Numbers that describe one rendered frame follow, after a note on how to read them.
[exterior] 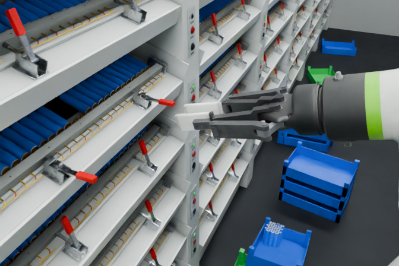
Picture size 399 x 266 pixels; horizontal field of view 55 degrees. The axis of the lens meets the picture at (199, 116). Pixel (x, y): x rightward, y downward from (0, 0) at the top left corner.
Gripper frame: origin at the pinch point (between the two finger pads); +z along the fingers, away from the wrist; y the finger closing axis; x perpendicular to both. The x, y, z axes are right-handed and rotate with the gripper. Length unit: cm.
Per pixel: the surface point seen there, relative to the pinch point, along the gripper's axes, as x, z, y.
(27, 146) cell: 3.7, 25.4, -13.9
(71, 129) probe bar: 2.3, 22.7, -6.5
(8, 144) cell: 5.2, 27.3, -15.6
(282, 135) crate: -93, 35, 144
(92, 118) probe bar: 1.7, 21.9, -1.4
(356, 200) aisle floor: -111, -7, 108
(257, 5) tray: -4, 18, 98
